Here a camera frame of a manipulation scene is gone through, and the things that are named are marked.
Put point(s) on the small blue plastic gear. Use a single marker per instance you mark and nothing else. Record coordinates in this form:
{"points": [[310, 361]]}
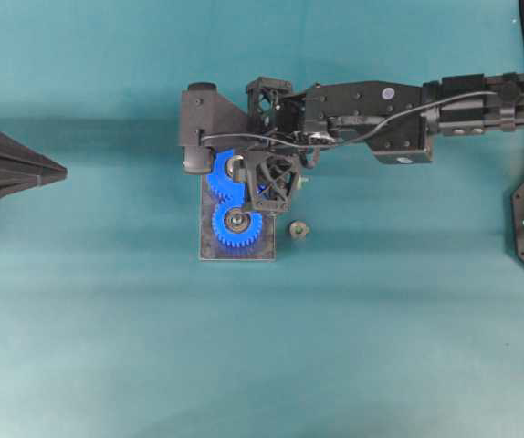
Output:
{"points": [[235, 228]]}

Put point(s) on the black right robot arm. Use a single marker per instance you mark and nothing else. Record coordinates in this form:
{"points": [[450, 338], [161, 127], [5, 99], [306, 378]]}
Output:
{"points": [[397, 121]]}

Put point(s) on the large blue plastic gear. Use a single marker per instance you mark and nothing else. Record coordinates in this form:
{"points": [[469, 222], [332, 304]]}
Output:
{"points": [[220, 183]]}

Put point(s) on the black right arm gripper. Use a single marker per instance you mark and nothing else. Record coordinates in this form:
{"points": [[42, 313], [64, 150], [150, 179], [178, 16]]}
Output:
{"points": [[274, 110]]}

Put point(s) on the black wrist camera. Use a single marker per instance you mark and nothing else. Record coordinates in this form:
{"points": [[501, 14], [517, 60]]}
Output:
{"points": [[205, 112]]}

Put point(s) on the grey metal base plate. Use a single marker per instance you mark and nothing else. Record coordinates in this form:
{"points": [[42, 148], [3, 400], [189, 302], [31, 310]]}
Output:
{"points": [[211, 249]]}

